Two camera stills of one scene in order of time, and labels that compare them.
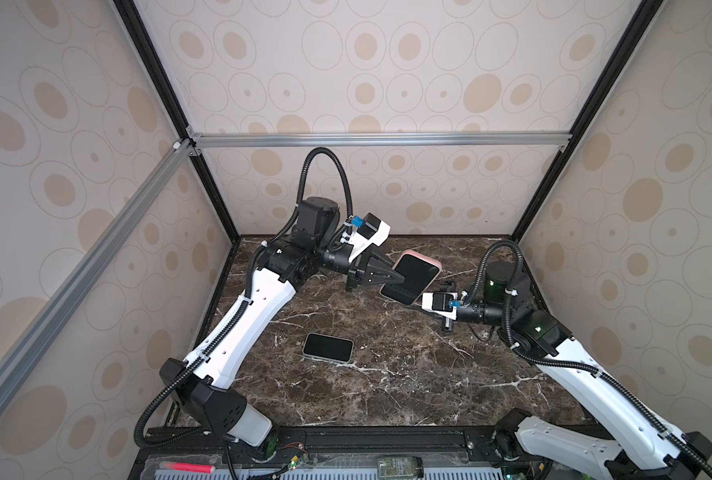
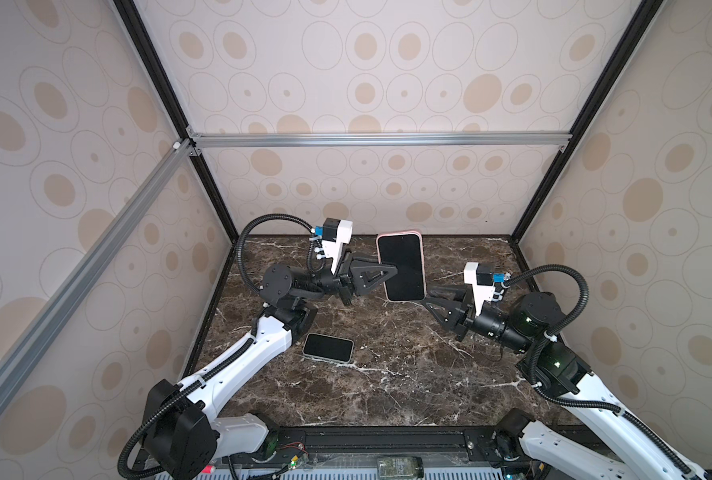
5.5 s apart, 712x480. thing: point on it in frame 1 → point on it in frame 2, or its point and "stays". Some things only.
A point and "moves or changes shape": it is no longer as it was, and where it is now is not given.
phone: (419, 271) moves or changes shape
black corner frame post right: (645, 16) stays
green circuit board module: (400, 467) stays
